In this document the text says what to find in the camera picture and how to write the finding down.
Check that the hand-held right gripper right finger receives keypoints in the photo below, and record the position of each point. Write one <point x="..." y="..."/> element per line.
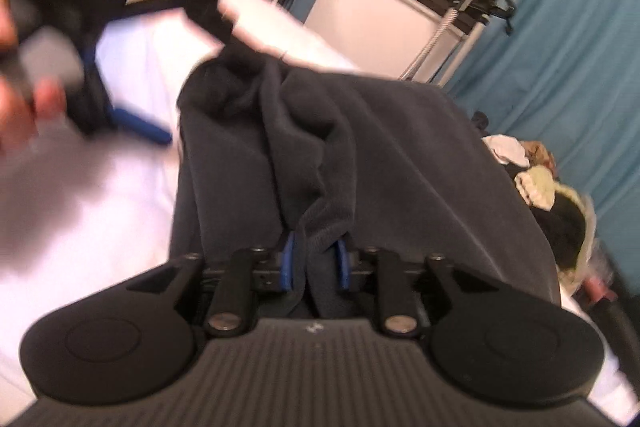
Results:
<point x="343" y="265"/>

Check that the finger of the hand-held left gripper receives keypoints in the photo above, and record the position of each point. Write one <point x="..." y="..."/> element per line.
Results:
<point x="212" y="7"/>
<point x="142" y="129"/>

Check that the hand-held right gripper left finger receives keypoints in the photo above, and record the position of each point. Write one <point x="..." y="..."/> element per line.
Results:
<point x="287" y="263"/>

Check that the dark grey towel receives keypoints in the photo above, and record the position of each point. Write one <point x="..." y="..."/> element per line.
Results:
<point x="380" y="157"/>

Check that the cream and black clothes pile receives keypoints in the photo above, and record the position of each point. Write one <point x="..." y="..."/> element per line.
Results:
<point x="550" y="202"/>

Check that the person's left hand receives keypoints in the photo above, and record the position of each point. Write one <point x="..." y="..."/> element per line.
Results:
<point x="42" y="107"/>

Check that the white bed sheet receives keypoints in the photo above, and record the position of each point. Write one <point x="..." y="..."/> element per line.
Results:
<point x="85" y="207"/>

